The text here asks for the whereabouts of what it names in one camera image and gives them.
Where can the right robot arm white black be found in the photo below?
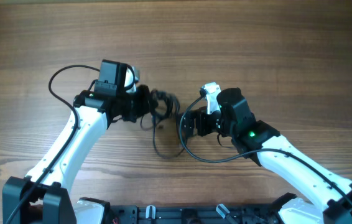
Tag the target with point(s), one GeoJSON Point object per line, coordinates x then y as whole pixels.
{"type": "Point", "coordinates": [328, 196]}

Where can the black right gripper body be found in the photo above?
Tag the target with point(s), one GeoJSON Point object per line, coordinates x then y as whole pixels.
{"type": "Point", "coordinates": [208, 123]}

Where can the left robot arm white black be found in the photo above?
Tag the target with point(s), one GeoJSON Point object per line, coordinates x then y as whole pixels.
{"type": "Point", "coordinates": [43, 195]}

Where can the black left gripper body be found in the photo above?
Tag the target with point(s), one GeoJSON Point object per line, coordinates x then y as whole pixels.
{"type": "Point", "coordinates": [134, 104]}

